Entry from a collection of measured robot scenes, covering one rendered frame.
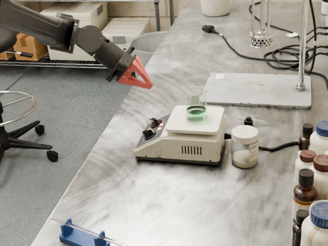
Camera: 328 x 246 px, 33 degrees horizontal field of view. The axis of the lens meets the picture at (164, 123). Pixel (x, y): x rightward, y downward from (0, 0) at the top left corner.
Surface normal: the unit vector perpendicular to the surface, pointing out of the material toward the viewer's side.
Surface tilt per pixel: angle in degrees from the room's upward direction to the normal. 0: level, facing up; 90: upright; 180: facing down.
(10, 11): 100
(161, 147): 90
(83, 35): 67
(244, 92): 0
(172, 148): 90
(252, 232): 0
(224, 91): 0
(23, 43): 90
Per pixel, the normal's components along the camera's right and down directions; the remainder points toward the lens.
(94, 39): 0.11, 0.08
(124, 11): -0.22, 0.47
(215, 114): -0.07, -0.87
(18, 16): 0.96, 0.22
